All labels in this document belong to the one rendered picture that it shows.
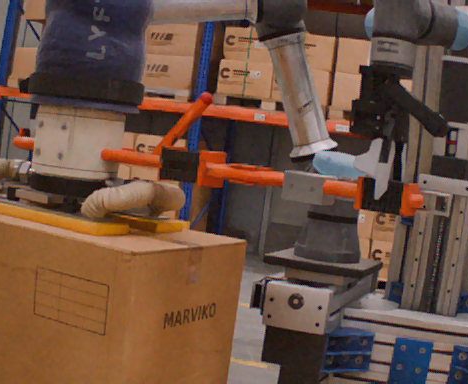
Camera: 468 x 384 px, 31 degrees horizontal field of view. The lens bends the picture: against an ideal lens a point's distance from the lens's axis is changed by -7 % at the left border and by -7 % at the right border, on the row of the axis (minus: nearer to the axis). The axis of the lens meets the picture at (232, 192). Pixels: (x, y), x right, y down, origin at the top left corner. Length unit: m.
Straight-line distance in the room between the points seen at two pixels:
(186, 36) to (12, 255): 7.98
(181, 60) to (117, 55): 7.79
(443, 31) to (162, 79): 8.07
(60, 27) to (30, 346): 0.57
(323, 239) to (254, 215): 8.44
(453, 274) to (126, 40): 0.90
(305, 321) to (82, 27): 0.74
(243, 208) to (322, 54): 2.38
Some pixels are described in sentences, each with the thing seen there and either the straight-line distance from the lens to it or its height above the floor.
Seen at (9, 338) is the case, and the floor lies 0.88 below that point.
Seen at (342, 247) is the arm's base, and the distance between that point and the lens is 1.93.
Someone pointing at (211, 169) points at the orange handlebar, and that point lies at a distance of 1.46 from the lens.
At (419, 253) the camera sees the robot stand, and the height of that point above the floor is 1.08.
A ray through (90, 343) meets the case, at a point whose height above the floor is 0.92.
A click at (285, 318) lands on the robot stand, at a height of 0.92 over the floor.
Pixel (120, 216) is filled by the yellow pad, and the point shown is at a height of 1.10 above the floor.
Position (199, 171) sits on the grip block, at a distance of 1.46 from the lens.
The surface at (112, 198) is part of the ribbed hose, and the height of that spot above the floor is 1.15.
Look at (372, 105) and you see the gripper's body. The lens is 1.36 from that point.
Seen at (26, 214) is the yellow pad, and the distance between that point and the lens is 1.54.
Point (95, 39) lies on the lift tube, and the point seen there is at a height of 1.42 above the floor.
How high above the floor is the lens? 1.27
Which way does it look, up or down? 3 degrees down
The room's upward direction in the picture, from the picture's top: 7 degrees clockwise
